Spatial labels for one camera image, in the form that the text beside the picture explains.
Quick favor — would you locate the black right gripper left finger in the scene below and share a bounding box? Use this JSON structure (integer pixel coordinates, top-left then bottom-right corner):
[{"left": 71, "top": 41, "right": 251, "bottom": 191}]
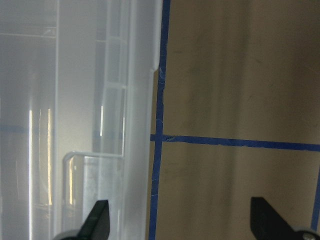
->
[{"left": 77, "top": 200, "right": 111, "bottom": 240}]

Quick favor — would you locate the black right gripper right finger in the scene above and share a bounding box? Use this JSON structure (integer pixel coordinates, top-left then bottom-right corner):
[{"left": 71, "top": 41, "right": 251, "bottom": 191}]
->
[{"left": 250, "top": 197, "right": 297, "bottom": 240}]

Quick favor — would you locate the clear plastic box lid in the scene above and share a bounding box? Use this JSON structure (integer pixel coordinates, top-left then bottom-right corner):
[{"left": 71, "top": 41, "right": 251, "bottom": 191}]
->
[{"left": 0, "top": 0, "right": 165, "bottom": 240}]

